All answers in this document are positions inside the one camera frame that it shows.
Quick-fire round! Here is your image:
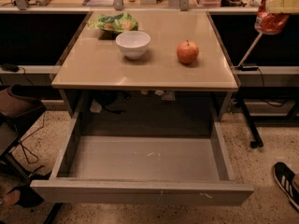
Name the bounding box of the open grey drawer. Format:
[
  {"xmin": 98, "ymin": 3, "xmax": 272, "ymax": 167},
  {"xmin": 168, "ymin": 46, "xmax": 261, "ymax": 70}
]
[{"xmin": 30, "ymin": 91, "xmax": 255, "ymax": 207}]

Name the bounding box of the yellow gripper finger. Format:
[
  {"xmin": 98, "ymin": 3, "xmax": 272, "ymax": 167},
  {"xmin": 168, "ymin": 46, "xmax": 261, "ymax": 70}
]
[{"xmin": 265, "ymin": 0, "xmax": 299, "ymax": 14}]

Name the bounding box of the black office chair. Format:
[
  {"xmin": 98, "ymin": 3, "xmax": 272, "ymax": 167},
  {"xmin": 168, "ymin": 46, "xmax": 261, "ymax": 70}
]
[{"xmin": 0, "ymin": 85, "xmax": 46, "ymax": 181}]

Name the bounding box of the green chip bag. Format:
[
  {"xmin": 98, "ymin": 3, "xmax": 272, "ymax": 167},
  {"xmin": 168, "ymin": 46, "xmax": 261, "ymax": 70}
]
[{"xmin": 87, "ymin": 12, "xmax": 138, "ymax": 34}]

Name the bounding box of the red apple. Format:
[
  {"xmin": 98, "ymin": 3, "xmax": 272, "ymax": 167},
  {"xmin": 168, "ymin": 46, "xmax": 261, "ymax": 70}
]
[{"xmin": 177, "ymin": 40, "xmax": 199, "ymax": 64}]

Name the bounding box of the black white sneaker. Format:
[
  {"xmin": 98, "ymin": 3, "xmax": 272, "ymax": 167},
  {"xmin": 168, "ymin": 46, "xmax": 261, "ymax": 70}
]
[{"xmin": 273, "ymin": 162, "xmax": 299, "ymax": 212}]

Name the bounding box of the white bowl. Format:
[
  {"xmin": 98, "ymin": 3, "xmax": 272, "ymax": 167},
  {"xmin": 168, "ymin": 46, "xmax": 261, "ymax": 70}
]
[{"xmin": 115, "ymin": 31, "xmax": 150, "ymax": 60}]

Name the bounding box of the white stick with black base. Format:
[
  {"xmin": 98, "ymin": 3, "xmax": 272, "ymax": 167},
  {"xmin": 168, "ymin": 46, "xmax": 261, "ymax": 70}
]
[{"xmin": 233, "ymin": 33, "xmax": 263, "ymax": 70}]

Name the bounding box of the black power adapter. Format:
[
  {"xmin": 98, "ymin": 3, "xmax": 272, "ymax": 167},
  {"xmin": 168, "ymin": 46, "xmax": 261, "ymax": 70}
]
[{"xmin": 0, "ymin": 63, "xmax": 20, "ymax": 72}]

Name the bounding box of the red coke can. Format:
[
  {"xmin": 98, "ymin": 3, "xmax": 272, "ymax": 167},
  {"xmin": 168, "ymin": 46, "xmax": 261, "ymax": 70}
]
[{"xmin": 254, "ymin": 0, "xmax": 290, "ymax": 35}]

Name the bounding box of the black shoe lower left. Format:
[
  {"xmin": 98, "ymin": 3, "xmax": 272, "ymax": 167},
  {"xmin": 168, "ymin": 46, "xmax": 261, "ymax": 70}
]
[{"xmin": 0, "ymin": 184, "xmax": 44, "ymax": 209}]

